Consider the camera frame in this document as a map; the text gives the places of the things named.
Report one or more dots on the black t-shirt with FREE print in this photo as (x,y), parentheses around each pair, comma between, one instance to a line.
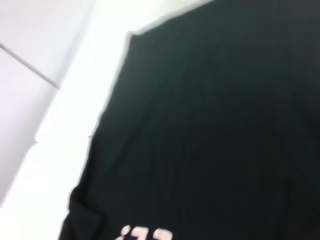
(212,125)

